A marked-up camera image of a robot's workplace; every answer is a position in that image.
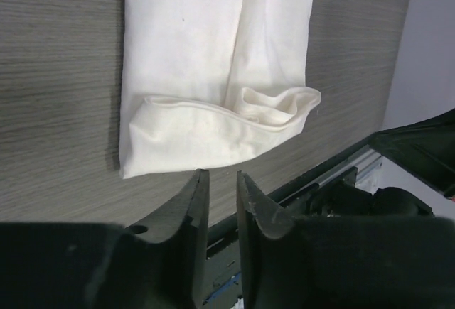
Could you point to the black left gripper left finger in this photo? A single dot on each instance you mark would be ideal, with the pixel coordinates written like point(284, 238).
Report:
point(157, 262)

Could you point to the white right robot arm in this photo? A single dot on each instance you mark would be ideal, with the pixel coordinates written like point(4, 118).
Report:
point(425, 150)

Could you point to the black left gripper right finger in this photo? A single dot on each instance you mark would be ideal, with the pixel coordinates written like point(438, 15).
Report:
point(380, 262)

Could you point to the white t shirt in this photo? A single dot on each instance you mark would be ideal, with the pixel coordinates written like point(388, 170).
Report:
point(211, 83)

